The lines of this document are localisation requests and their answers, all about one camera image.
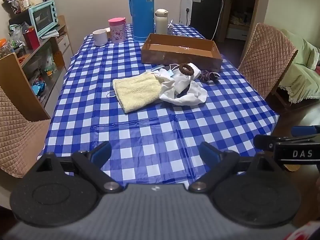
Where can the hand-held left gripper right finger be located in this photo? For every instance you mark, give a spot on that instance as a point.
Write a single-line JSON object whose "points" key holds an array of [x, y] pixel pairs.
{"points": [[208, 153]]}

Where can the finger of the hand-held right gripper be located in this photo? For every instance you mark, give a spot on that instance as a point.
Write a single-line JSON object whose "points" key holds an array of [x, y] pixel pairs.
{"points": [[305, 130], [265, 143]]}

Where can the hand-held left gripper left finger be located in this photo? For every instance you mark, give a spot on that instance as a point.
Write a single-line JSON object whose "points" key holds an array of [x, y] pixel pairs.
{"points": [[102, 152]]}

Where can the white quilted cloth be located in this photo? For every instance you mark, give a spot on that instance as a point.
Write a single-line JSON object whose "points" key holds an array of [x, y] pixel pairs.
{"points": [[193, 96]]}

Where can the yellow towel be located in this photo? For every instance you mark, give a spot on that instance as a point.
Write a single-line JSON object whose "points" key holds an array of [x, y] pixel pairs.
{"points": [[136, 91]]}

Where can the brown hair scrunchie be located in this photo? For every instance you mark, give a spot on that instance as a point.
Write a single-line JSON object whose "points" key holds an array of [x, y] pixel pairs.
{"points": [[186, 69]]}

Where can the blue face mask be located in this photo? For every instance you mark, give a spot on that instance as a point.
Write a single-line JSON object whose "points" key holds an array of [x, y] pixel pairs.
{"points": [[171, 74]]}

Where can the brown cardboard box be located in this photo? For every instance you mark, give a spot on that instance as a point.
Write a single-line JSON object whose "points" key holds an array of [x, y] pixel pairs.
{"points": [[180, 51]]}

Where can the blue checkered tablecloth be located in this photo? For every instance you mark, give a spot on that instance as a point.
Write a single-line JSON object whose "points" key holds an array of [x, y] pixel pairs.
{"points": [[155, 135]]}

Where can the sofa with green cover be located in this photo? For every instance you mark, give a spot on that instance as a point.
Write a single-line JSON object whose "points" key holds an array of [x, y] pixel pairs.
{"points": [[300, 75]]}

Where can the brown quilted chair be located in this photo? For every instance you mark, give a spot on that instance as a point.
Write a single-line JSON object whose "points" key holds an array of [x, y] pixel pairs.
{"points": [[267, 57], [17, 135]]}

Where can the wooden shelf unit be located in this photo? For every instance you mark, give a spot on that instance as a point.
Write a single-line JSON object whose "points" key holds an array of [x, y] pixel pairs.
{"points": [[27, 80]]}

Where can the white mug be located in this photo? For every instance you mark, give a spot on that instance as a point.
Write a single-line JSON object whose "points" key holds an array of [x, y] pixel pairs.
{"points": [[100, 37]]}

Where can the pink cartoon canister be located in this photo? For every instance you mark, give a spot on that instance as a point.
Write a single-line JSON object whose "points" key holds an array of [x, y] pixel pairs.
{"points": [[117, 31]]}

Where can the teal books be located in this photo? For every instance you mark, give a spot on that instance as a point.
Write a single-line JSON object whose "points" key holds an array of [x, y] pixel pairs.
{"points": [[50, 33]]}

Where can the small patterned cup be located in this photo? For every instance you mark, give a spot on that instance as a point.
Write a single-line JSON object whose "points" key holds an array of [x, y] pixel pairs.
{"points": [[170, 29]]}

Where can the red box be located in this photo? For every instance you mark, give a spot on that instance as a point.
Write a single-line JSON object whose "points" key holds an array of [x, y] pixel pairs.
{"points": [[32, 38]]}

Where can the black mini fridge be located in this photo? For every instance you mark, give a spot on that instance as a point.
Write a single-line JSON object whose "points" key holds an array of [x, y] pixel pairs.
{"points": [[202, 15]]}

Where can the white insulated bottle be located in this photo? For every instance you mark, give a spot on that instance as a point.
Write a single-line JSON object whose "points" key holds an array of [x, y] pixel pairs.
{"points": [[161, 21]]}

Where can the orange-lid plastic jar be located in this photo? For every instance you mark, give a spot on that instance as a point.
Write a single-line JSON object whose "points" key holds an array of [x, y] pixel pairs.
{"points": [[5, 48]]}

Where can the blue thermos flask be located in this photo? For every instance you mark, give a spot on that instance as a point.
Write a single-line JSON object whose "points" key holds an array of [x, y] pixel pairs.
{"points": [[143, 12]]}

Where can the teal toaster oven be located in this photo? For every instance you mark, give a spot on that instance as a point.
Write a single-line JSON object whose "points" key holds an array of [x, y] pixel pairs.
{"points": [[43, 17]]}

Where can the pile of snack packets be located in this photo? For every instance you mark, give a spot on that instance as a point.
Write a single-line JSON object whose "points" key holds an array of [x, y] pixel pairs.
{"points": [[22, 0]]}

